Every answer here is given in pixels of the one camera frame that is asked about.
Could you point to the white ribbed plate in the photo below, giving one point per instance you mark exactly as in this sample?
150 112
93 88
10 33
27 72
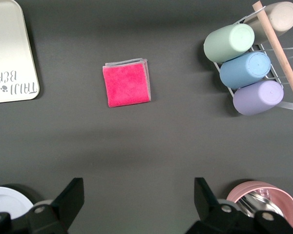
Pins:
7 200

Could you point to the green plastic cup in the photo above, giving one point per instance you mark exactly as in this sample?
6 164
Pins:
224 42

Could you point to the beige plastic cup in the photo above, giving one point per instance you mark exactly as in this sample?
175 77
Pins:
282 17

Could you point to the purple plastic cup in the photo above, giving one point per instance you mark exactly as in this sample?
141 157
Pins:
256 98

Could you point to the blue plastic cup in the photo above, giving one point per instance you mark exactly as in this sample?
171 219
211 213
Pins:
241 69

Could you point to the wooden rack rod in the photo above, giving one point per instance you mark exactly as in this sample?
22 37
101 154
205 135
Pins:
280 52

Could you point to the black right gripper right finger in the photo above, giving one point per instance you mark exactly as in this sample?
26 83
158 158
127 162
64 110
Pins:
210 214

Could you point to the pink folded cloth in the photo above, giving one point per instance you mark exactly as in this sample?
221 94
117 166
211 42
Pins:
125 85

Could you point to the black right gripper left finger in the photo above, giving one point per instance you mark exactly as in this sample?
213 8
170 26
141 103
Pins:
63 209

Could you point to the pink ribbed bowl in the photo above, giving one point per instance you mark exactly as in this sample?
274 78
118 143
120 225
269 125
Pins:
289 207

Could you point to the cream bear print tray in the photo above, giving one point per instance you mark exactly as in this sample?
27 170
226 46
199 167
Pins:
7 48

